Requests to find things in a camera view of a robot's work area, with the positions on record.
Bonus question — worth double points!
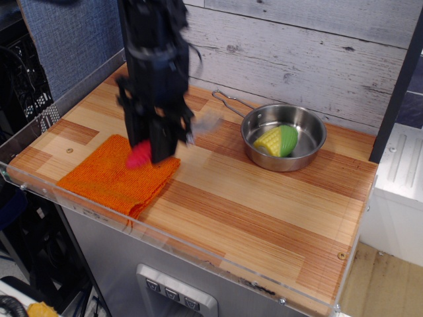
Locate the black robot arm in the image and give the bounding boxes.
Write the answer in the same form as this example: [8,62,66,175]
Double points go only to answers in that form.
[116,1,194,168]

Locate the toy corn cob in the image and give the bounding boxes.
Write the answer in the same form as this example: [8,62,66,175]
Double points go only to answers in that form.
[253,125,298,158]

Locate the orange knitted cloth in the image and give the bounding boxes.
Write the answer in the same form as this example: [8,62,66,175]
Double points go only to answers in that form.
[57,135,180,219]

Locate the stainless steel cabinet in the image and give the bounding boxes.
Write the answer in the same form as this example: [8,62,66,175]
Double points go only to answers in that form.
[61,208,311,317]

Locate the white ridged appliance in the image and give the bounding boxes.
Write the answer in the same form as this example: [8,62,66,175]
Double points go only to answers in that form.
[360,123,422,266]

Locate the small steel pan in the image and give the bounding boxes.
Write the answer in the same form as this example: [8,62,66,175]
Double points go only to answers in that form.
[212,90,327,172]

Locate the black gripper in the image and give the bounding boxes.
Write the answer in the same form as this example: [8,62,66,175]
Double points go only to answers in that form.
[116,49,194,164]

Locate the clear acrylic guard rail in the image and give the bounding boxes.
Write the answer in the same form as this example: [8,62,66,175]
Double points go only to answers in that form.
[1,67,377,316]

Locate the yellow object at corner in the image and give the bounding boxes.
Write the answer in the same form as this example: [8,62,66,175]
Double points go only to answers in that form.
[26,302,59,317]

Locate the black vertical post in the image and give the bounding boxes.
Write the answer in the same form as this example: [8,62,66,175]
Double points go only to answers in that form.
[369,11,422,164]

